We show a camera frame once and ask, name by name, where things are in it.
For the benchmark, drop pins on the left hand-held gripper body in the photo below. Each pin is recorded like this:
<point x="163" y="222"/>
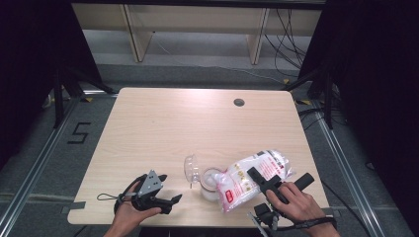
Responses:
<point x="150" y="184"/>

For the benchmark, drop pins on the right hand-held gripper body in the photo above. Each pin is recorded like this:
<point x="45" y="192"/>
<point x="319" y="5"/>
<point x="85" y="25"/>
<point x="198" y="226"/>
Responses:
<point x="265" y="212"/>

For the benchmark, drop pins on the red and white sugar bag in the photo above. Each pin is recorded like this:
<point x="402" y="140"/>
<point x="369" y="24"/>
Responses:
<point x="240" y="184"/>

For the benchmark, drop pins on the clear glass jar with lid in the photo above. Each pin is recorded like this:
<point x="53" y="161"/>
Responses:
<point x="207" y="194"/>

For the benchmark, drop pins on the person's right hand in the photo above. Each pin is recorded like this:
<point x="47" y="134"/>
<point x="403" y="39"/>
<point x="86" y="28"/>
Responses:
<point x="298" y="207"/>

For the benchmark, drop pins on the person's left hand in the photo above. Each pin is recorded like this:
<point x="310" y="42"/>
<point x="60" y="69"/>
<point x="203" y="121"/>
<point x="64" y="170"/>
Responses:
<point x="126" y="217"/>

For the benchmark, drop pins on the grey tape strip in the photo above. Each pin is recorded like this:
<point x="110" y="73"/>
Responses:
<point x="328" y="211"/>
<point x="77" y="205"/>

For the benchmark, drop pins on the grey table grommet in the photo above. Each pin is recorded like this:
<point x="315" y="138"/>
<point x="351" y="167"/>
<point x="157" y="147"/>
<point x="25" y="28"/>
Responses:
<point x="239" y="102"/>

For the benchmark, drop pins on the black metal stand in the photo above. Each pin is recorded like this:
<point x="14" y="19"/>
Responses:
<point x="328" y="105"/>
<point x="58" y="98"/>

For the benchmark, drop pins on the beige wooden shelf unit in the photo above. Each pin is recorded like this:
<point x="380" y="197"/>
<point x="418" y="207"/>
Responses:
<point x="197" y="19"/>

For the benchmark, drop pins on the black curtain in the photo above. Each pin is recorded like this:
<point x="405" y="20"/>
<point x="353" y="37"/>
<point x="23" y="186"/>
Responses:
<point x="378" y="65"/>
<point x="26" y="49"/>

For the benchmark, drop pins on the long aluminium floor rail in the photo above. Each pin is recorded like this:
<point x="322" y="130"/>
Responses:
<point x="39" y="163"/>
<point x="342" y="164"/>

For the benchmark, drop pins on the short aluminium floor rail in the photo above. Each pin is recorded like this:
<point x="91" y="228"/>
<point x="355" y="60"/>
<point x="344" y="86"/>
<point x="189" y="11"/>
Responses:
<point x="99" y="93"/>

